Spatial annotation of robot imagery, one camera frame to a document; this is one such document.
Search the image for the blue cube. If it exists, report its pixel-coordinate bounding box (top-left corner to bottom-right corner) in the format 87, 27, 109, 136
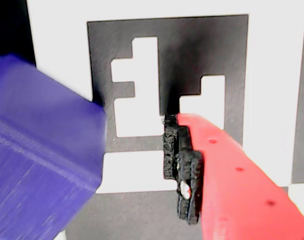
0, 53, 107, 240

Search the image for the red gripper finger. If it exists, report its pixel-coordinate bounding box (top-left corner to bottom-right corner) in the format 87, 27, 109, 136
162, 112, 304, 240

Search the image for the black white marker checkerboard mat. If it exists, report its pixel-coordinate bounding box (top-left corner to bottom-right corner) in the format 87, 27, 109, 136
0, 0, 304, 240

